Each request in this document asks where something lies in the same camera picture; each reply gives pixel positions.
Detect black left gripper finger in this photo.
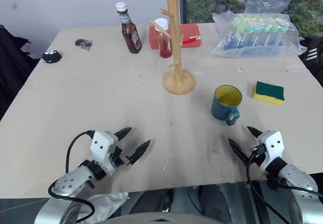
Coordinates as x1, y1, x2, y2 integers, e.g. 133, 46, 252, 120
114, 127, 133, 142
126, 139, 152, 165

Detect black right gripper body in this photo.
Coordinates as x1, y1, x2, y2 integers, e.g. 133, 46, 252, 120
243, 139, 266, 169

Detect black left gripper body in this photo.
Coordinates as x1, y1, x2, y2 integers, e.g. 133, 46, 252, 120
108, 139, 132, 171

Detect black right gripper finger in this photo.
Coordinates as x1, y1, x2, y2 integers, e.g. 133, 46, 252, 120
246, 126, 264, 140
227, 138, 251, 162

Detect blue mug yellow inside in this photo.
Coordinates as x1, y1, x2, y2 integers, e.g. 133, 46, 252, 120
210, 84, 244, 127

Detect wooden mug tree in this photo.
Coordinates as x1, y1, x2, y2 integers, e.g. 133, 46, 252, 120
149, 0, 197, 95

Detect yellow green sponge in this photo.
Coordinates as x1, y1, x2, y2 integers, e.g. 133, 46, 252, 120
252, 80, 286, 107

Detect silver robot torso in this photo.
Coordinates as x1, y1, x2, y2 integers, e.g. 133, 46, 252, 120
93, 210, 229, 224

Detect plastic bag of tubes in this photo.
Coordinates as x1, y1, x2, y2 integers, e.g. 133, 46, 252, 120
210, 10, 302, 59

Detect black bag white stripes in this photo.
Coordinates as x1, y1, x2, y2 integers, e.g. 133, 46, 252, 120
298, 35, 323, 89

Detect ketchup bottle white cap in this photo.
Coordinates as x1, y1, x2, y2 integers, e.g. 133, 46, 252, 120
115, 2, 143, 55

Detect red spice jar white lid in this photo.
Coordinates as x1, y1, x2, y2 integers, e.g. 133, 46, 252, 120
153, 18, 173, 59

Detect black toy with eyes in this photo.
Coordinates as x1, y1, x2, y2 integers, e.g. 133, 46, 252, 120
41, 49, 63, 64

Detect red tape marker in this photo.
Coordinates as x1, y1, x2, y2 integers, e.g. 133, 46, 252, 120
182, 36, 201, 45

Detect red rectangular block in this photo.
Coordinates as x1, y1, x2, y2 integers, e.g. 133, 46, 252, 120
148, 23, 203, 50

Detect black jacket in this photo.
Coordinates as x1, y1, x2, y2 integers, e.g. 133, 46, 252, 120
0, 24, 41, 122

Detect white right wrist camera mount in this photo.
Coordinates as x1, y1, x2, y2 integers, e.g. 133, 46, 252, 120
257, 130, 285, 172

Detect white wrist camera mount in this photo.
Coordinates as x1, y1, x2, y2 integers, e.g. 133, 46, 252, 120
257, 130, 285, 172
90, 131, 120, 177

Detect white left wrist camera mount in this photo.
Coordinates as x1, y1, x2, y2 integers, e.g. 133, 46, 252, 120
90, 131, 120, 177

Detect black window frame post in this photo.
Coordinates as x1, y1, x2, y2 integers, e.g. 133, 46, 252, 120
180, 0, 188, 24

